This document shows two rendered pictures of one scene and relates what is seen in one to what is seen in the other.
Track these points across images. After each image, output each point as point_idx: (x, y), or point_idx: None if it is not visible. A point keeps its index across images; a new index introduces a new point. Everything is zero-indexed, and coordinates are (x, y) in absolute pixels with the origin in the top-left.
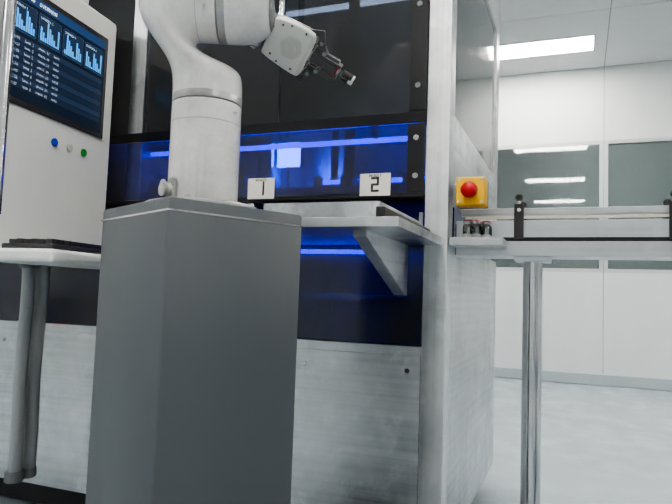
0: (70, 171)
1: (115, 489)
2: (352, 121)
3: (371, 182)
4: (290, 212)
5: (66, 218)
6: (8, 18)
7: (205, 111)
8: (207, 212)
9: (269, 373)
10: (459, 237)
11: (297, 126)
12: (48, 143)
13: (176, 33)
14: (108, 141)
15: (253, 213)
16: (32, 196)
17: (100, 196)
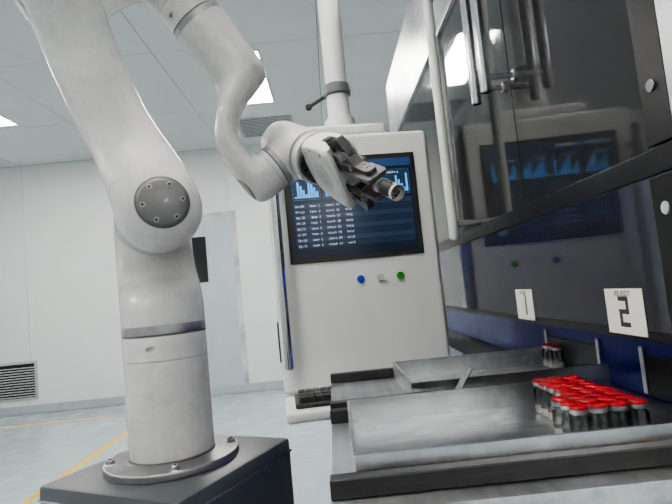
0: (387, 298)
1: None
2: (581, 190)
3: (619, 307)
4: (349, 425)
5: (390, 344)
6: (271, 204)
7: (123, 356)
8: (69, 503)
9: None
10: None
11: (536, 210)
12: (354, 282)
13: (118, 268)
14: (435, 251)
15: (114, 503)
16: (344, 335)
17: (434, 310)
